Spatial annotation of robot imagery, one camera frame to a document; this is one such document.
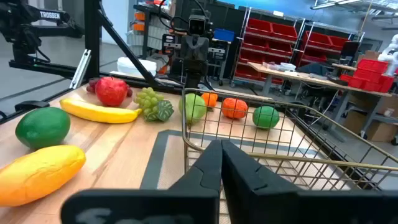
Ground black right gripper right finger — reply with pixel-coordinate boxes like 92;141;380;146
221;139;398;224

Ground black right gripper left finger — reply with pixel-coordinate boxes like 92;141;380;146
60;139;223;224

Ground green apple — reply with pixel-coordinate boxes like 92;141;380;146
178;93;208;125

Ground orange persimmon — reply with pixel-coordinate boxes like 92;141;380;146
221;97;249;120

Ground green plastic lime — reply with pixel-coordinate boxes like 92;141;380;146
252;105;280;131
15;106;72;150

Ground red apple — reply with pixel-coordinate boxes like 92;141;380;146
95;76;129;107

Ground orange tangerine cluster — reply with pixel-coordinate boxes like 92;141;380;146
201;91;219;112

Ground black tool cart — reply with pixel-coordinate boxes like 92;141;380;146
207;39;231;86

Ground blue plastic bin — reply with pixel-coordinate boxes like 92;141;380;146
213;28;236;43

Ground green grape bunch with leaf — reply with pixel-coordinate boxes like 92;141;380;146
133;86;175;123

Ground rack of grey orange bins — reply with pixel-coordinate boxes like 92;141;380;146
126;2;175;62

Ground beige mat with grey border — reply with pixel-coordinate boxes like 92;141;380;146
139;129;355;190

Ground white plastic bucket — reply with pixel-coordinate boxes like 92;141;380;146
116;57;158;78

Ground wide metal rack red bins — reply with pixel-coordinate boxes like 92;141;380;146
230;6;307;90

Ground white plastic containers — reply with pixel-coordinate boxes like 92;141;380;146
262;61;297;72

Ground yellow banana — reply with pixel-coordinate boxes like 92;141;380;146
59;98;143;124

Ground red grape bunch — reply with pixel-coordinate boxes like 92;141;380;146
86;77;134;98

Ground wooden workbench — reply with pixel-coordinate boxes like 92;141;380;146
247;61;394;139

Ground cardboard box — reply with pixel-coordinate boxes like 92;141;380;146
343;109;369;135
357;49;382;63
366;119;398;143

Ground narrow metal rack red bins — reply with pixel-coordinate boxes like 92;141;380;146
297;21;365;68

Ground yellow orange mango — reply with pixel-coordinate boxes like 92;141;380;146
0;144;87;208

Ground red plastic bin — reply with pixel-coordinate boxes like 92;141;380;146
339;73;365;89
362;74;396;93
356;58;389;74

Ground black monitor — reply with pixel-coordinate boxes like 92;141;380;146
340;40;361;67

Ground white humanoid robot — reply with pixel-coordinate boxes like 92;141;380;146
377;33;398;77

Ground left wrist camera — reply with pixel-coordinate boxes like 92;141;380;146
187;16;208;35

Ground gold wire basket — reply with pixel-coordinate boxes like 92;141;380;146
181;88;398;191

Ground silver metal bracket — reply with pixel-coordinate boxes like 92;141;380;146
69;49;92;90

